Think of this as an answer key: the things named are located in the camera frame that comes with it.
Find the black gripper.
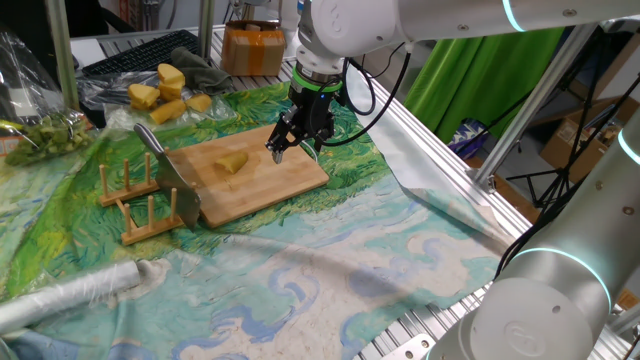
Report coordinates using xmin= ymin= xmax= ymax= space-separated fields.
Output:
xmin=264 ymin=84 xmax=337 ymax=165

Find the steel cleaver knife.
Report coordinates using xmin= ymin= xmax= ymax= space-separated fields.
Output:
xmin=133 ymin=122 xmax=203 ymax=231

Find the bamboo cutting board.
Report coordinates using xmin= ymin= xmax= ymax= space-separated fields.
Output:
xmin=167 ymin=123 xmax=331 ymax=230

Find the half potato with skin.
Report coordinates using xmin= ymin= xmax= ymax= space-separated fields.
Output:
xmin=214 ymin=151 xmax=250 ymax=175

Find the yellow potato chunk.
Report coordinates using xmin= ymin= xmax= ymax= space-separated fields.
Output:
xmin=127 ymin=83 xmax=161 ymax=111
xmin=148 ymin=98 xmax=188 ymax=125
xmin=157 ymin=63 xmax=186 ymax=86
xmin=158 ymin=81 xmax=184 ymax=103
xmin=184 ymin=93 xmax=213 ymax=113

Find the grey green rag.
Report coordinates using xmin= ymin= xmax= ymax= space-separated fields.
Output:
xmin=170 ymin=46 xmax=235 ymax=96

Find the painted landscape tablecloth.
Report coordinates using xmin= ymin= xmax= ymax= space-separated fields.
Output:
xmin=0 ymin=74 xmax=519 ymax=360

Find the blue patterned bag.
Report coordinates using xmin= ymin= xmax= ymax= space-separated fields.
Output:
xmin=447 ymin=118 xmax=494 ymax=159

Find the black computer keyboard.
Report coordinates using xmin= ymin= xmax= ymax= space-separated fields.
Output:
xmin=81 ymin=28 xmax=201 ymax=77

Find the wooden peg dish rack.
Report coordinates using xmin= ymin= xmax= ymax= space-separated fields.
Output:
xmin=98 ymin=147 xmax=199 ymax=246

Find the bag of chopped green vegetables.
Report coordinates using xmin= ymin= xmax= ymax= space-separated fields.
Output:
xmin=0 ymin=29 xmax=96 ymax=169

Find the open brown cardboard box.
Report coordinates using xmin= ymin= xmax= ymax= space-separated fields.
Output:
xmin=539 ymin=97 xmax=640 ymax=184

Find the black tripod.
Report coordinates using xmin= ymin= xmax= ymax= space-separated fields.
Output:
xmin=504 ymin=74 xmax=640 ymax=211

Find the clear plastic wrap roll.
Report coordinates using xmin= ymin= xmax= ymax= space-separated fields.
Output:
xmin=0 ymin=259 xmax=144 ymax=336

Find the black camera cable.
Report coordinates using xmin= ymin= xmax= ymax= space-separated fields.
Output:
xmin=319 ymin=42 xmax=412 ymax=149

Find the aluminium frame post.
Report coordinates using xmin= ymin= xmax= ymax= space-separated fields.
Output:
xmin=197 ymin=0 xmax=217 ymax=61
xmin=472 ymin=22 xmax=601 ymax=194
xmin=44 ymin=0 xmax=81 ymax=111

